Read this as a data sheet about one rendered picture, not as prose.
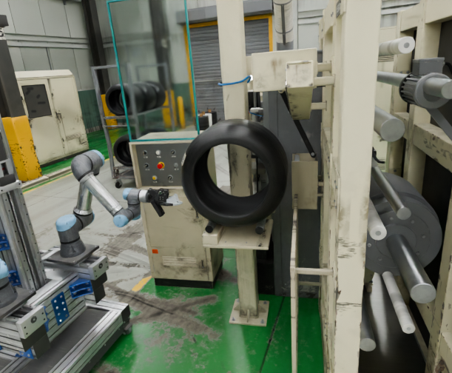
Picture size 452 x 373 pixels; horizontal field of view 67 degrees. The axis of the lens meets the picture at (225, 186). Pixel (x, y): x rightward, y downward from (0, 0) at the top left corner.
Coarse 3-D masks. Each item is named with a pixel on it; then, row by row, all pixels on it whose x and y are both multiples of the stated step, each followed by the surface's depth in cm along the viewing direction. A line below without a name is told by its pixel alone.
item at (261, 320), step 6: (264, 300) 266; (234, 306) 262; (264, 306) 260; (234, 312) 256; (258, 312) 253; (264, 312) 254; (234, 318) 248; (240, 318) 249; (246, 318) 249; (252, 318) 249; (258, 318) 248; (264, 318) 248; (246, 324) 244; (252, 324) 243; (258, 324) 242; (264, 324) 242
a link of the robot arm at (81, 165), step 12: (84, 156) 197; (72, 168) 192; (84, 168) 192; (84, 180) 192; (96, 180) 195; (96, 192) 193; (108, 192) 196; (108, 204) 194; (120, 204) 199; (120, 216) 193; (132, 216) 202
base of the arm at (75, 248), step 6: (78, 240) 213; (60, 246) 213; (66, 246) 209; (72, 246) 210; (78, 246) 212; (84, 246) 217; (60, 252) 211; (66, 252) 209; (72, 252) 211; (78, 252) 211
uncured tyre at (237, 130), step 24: (240, 120) 185; (192, 144) 179; (216, 144) 173; (240, 144) 170; (264, 144) 170; (192, 168) 180; (288, 168) 191; (192, 192) 185; (216, 192) 212; (264, 192) 206; (216, 216) 186; (240, 216) 183; (264, 216) 183
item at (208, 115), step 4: (204, 112) 859; (208, 112) 880; (212, 112) 880; (216, 112) 890; (200, 116) 822; (204, 116) 819; (208, 116) 824; (212, 116) 883; (216, 116) 892; (200, 120) 810; (204, 120) 813; (208, 120) 824; (212, 120) 886; (216, 120) 893; (200, 124) 813; (204, 124) 815; (208, 124) 825; (212, 124) 889; (200, 128) 816; (204, 128) 818
